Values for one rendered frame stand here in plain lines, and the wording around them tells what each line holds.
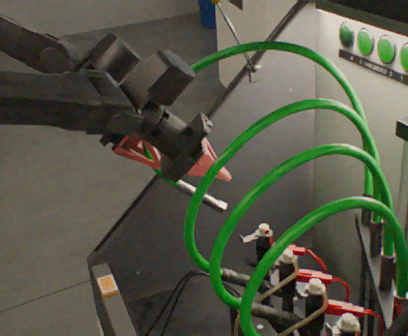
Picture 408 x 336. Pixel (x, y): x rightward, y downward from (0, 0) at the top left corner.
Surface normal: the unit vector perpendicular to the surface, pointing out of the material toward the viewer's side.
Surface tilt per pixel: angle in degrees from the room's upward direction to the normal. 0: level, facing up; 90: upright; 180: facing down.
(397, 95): 90
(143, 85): 60
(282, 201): 90
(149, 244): 90
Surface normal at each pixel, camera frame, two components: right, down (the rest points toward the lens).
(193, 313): -0.07, -0.89
